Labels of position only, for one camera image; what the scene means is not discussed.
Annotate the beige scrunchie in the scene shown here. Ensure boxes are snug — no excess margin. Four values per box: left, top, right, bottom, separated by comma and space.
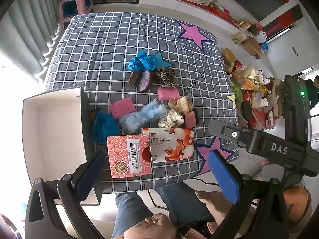
168, 96, 193, 114

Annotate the dark blue cloth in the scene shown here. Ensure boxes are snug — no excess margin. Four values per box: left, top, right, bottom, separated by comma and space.
91, 112, 120, 144

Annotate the white polka dot scrunchie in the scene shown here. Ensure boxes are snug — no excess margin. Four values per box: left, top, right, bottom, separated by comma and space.
158, 110, 184, 129

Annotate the pink sponge block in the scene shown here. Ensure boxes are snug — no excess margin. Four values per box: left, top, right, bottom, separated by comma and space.
109, 97, 136, 119
157, 87, 180, 100

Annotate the light blue fluffy duster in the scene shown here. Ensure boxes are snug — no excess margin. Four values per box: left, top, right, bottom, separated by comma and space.
119, 99, 166, 134

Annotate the leopard print scarf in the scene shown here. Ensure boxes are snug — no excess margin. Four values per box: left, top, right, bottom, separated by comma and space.
155, 68, 179, 88

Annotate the dark knitted beanie hat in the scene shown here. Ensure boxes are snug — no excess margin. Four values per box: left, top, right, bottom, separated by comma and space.
128, 70, 153, 92

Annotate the bright blue waffle cloth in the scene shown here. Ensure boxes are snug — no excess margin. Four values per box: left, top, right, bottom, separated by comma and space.
128, 50, 157, 72

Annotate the person's right hand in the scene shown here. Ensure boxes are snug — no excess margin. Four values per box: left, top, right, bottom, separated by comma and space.
283, 183, 312, 233

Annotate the pile of colourful clutter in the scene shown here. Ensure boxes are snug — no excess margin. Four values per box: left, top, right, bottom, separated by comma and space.
222, 49, 282, 131

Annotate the white open storage box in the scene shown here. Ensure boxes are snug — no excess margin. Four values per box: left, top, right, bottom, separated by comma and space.
22, 86, 104, 207

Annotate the pink patterned paper box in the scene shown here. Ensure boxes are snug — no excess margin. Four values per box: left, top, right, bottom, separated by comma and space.
106, 134, 153, 179

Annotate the floral tissue pack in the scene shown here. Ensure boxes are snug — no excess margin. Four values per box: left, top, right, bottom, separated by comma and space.
142, 128, 195, 163

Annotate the grey checked star cloth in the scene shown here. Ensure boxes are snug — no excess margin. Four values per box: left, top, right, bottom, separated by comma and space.
46, 12, 237, 193

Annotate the cardboard box on floor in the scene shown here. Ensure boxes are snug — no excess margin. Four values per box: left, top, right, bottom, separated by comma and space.
241, 37, 261, 59

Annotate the white red tv cabinet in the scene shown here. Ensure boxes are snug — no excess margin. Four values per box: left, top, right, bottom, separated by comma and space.
139, 0, 239, 34

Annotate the grey green curtain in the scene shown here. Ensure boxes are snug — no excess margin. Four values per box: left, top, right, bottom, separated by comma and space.
1, 0, 59, 81

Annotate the pink plastic stool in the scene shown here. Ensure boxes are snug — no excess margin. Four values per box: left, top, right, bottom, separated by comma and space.
58, 0, 93, 29

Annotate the black cable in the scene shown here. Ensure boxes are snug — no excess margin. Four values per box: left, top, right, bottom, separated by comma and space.
147, 177, 220, 217

